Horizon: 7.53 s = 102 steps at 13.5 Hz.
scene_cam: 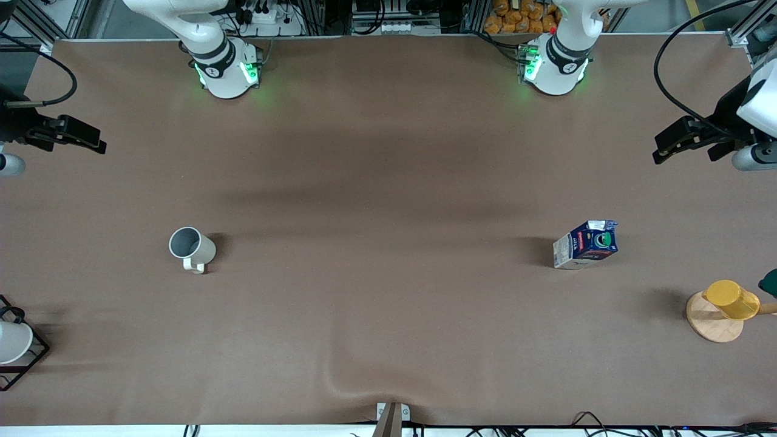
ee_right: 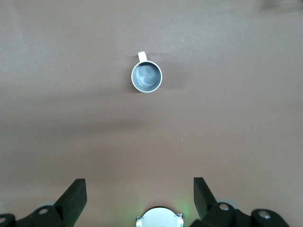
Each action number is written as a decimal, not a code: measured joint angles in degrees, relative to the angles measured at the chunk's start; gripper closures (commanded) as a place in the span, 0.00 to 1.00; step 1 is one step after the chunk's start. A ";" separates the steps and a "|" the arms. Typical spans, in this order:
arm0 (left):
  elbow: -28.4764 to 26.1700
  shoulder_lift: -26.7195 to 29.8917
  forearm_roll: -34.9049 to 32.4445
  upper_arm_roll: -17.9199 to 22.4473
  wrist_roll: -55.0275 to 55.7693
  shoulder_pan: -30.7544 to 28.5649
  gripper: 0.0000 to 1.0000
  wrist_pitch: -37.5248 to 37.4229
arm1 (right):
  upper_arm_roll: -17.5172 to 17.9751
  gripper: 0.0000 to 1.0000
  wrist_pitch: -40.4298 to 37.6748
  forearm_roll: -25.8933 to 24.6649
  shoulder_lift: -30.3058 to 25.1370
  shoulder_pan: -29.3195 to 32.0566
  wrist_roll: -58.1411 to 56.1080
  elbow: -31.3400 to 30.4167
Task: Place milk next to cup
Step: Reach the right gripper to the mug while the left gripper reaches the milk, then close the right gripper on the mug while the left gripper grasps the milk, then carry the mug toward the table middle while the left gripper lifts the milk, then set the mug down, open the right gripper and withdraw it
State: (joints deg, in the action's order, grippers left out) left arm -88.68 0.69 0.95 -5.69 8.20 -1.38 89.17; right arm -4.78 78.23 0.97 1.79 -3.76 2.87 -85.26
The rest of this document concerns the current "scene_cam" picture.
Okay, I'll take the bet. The blue white milk carton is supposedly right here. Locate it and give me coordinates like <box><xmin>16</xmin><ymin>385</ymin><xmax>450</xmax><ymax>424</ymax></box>
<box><xmin>552</xmin><ymin>220</ymin><xmax>620</xmax><ymax>270</ymax></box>

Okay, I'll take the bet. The grey white ceramic mug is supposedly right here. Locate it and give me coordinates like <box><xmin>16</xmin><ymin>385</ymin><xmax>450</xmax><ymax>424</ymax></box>
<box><xmin>168</xmin><ymin>226</ymin><xmax>217</xmax><ymax>275</ymax></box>

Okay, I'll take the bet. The yellow plastic cup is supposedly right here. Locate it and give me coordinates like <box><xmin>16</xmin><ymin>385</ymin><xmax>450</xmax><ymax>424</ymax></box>
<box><xmin>702</xmin><ymin>279</ymin><xmax>761</xmax><ymax>321</ymax></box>

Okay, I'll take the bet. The round wooden cup stand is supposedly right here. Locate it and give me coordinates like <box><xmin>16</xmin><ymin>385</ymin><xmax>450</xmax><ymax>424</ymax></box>
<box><xmin>685</xmin><ymin>290</ymin><xmax>777</xmax><ymax>344</ymax></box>

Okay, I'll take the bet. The white cup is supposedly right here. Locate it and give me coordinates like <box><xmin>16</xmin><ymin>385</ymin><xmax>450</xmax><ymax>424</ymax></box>
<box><xmin>0</xmin><ymin>320</ymin><xmax>34</xmax><ymax>365</ymax></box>

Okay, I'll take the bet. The bag of orange buns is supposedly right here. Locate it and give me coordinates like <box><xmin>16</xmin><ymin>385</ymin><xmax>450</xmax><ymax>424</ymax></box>
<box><xmin>483</xmin><ymin>0</ymin><xmax>563</xmax><ymax>35</ymax></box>

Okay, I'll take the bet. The white power strip with plugs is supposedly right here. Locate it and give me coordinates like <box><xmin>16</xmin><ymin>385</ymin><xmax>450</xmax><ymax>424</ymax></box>
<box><xmin>234</xmin><ymin>0</ymin><xmax>305</xmax><ymax>38</ymax></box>

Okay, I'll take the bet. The brown table cover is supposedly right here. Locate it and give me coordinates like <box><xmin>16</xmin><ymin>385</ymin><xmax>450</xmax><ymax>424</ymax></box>
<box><xmin>0</xmin><ymin>33</ymin><xmax>777</xmax><ymax>427</ymax></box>

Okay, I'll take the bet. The grey metal table clamp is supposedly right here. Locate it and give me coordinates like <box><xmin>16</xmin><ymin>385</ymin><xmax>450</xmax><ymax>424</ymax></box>
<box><xmin>376</xmin><ymin>401</ymin><xmax>411</xmax><ymax>437</ymax></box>

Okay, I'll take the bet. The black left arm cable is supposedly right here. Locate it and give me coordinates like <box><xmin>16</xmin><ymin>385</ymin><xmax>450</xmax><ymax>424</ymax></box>
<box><xmin>653</xmin><ymin>0</ymin><xmax>761</xmax><ymax>139</ymax></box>

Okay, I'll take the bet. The aluminium frame profile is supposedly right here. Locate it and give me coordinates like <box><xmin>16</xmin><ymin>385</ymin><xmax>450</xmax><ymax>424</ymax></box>
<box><xmin>0</xmin><ymin>0</ymin><xmax>93</xmax><ymax>50</ymax></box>
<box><xmin>725</xmin><ymin>0</ymin><xmax>777</xmax><ymax>50</ymax></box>

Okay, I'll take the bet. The black wire rack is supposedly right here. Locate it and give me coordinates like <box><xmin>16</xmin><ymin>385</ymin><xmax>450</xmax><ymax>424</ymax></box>
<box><xmin>0</xmin><ymin>295</ymin><xmax>51</xmax><ymax>392</ymax></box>

